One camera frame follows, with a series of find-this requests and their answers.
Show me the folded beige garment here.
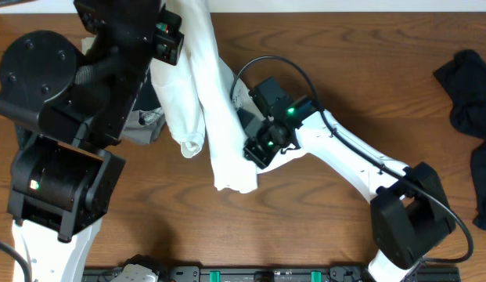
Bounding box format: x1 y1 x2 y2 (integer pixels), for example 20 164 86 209
81 37 95 55

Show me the black crumpled garment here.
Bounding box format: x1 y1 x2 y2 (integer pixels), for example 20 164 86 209
434 49 486 231

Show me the folded black Nike garment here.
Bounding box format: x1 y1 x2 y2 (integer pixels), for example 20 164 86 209
133 78 160 111

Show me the folded grey garment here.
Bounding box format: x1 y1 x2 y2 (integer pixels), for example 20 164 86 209
122 107 166 145

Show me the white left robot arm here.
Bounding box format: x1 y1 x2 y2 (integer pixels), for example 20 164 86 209
0 1 184 281

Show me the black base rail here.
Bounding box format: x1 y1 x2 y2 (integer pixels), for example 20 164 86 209
81 254 463 282

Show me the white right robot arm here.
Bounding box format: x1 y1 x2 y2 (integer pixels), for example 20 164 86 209
237 106 457 281

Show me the white t-shirt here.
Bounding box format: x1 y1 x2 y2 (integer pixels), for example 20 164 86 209
149 0 310 195

